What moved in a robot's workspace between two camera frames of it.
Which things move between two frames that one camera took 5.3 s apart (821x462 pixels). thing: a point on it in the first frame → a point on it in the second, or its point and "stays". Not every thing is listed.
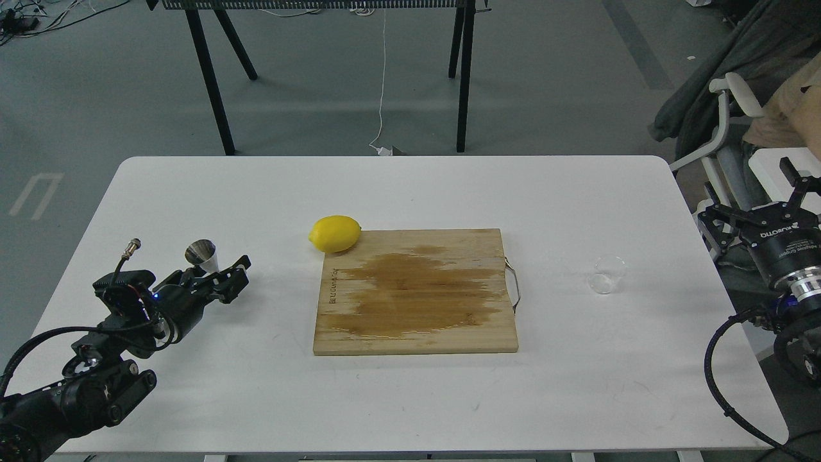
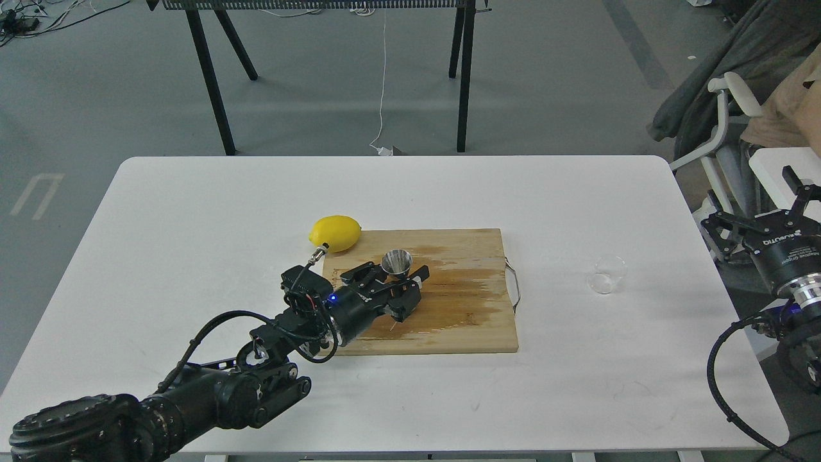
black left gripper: (176, 306) → (350, 310)
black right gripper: (782, 238) stays
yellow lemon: (335, 233) stays
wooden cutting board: (416, 291) stays
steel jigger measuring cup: (203, 253) → (396, 261)
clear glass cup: (608, 270) stays
